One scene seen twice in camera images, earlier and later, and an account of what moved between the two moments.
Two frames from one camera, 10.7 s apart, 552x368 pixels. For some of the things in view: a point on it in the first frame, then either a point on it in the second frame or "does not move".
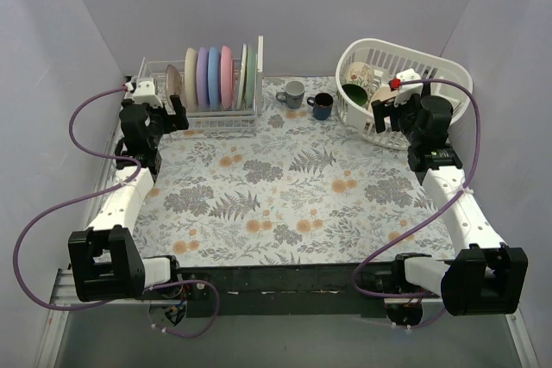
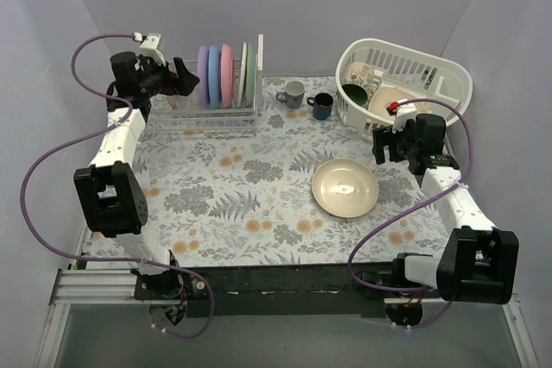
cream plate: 191,71 to 344,187
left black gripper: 175,111 to 173,81
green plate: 251,77 does not move
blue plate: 213,66 does not move
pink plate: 226,77 does not move
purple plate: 203,92 does not move
